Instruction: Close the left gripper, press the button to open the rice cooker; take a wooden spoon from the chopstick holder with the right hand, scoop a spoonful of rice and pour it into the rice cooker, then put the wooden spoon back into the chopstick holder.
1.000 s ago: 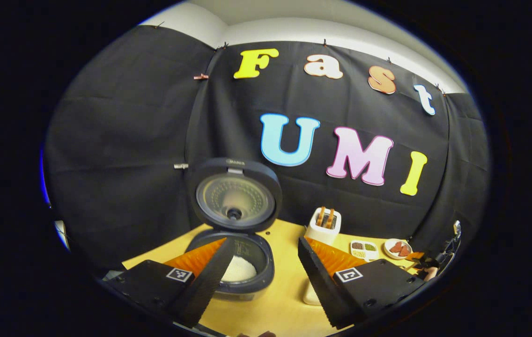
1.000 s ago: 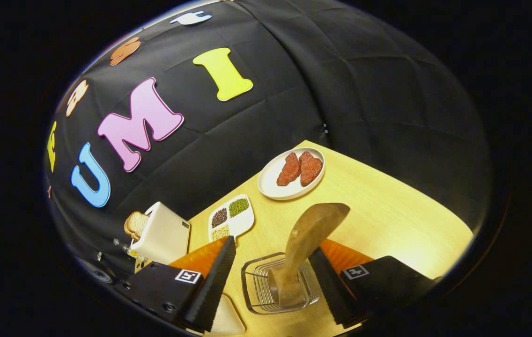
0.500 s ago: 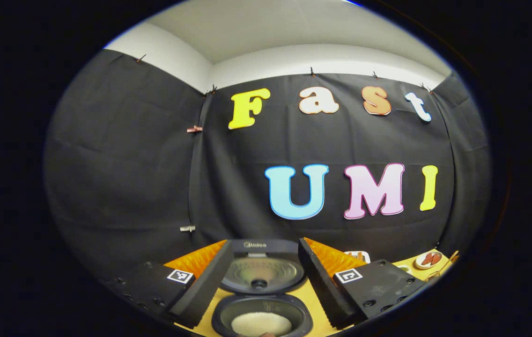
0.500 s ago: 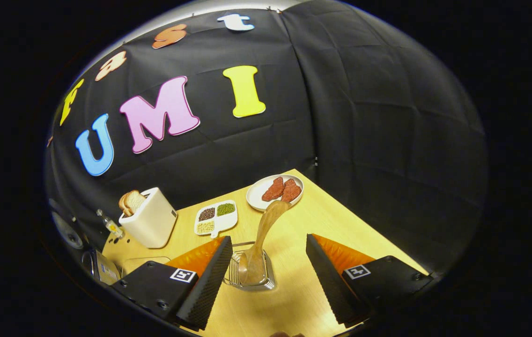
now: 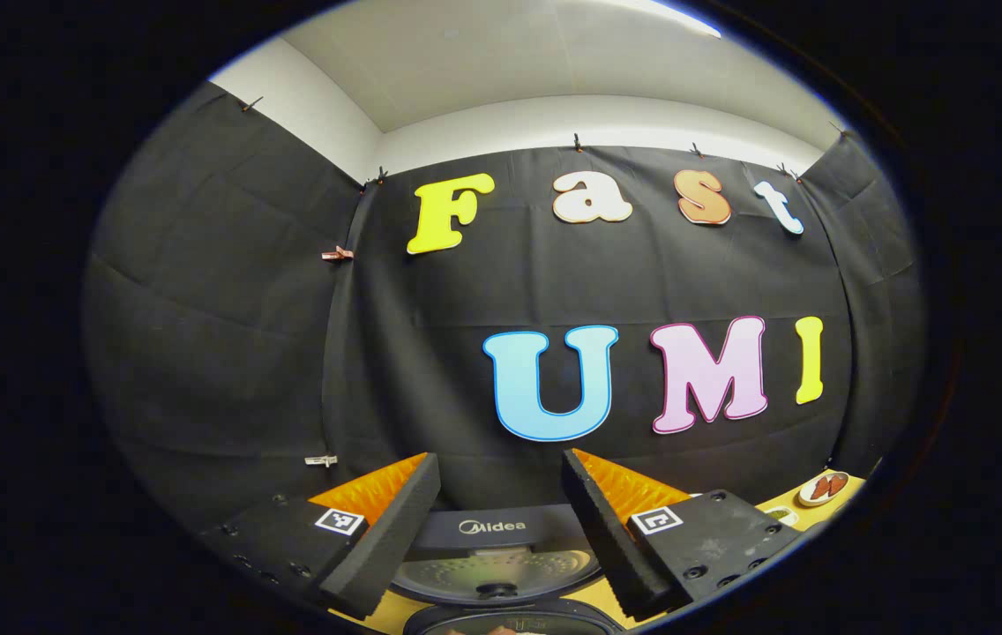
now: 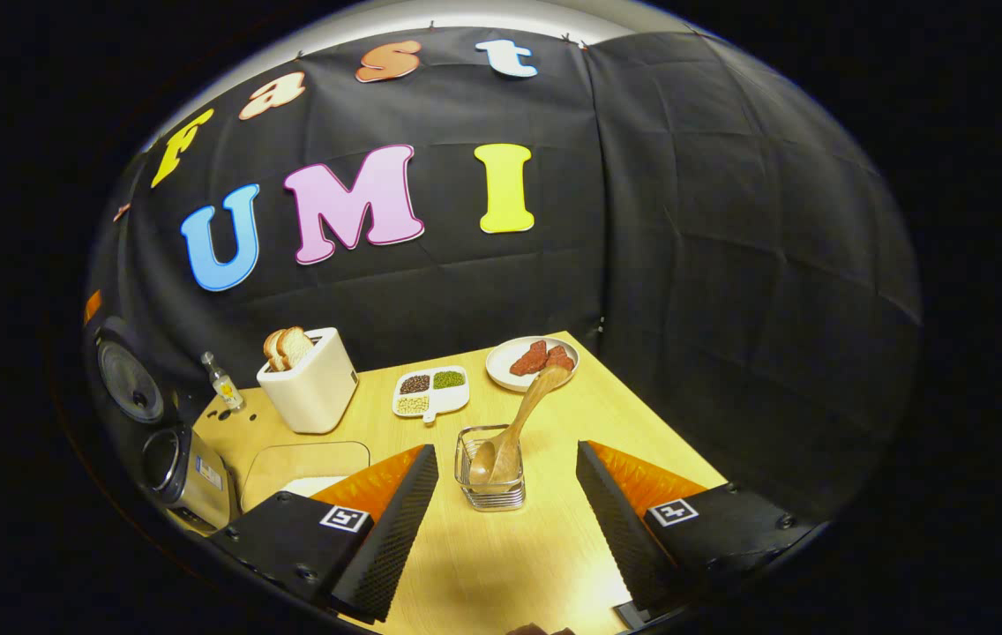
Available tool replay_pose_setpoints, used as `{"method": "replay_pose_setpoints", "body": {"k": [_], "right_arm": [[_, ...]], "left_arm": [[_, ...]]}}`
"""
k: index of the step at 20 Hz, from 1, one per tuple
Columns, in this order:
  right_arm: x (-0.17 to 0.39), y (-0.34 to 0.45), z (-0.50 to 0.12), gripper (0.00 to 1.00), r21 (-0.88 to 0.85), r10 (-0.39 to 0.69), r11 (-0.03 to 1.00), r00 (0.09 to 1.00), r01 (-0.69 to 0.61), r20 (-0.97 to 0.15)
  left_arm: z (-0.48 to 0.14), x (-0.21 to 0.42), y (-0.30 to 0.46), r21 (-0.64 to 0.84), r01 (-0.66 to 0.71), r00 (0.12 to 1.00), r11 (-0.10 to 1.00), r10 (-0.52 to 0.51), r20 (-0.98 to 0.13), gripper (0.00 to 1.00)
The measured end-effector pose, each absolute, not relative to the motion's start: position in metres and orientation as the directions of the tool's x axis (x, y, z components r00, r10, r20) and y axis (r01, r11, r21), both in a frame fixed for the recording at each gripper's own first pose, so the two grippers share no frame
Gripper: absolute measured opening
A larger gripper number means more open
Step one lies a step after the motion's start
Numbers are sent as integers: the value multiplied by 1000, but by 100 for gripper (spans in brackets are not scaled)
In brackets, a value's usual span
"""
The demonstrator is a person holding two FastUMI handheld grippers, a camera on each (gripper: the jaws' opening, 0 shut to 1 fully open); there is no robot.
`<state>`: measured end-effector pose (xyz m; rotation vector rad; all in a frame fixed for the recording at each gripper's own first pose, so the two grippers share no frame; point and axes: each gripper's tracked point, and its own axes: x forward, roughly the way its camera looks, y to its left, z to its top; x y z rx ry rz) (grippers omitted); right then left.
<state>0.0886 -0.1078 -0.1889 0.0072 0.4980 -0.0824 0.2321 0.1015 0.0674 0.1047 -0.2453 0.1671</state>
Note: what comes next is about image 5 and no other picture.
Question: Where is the dark silver rice cooker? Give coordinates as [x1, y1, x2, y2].
[391, 504, 627, 635]

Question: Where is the white plate with meat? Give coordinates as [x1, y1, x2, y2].
[796, 472, 850, 508]

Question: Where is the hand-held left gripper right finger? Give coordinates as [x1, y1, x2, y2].
[561, 448, 806, 621]

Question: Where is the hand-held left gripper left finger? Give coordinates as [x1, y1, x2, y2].
[201, 452, 442, 621]

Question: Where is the black backdrop cloth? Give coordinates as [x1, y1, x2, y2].
[82, 84, 925, 530]

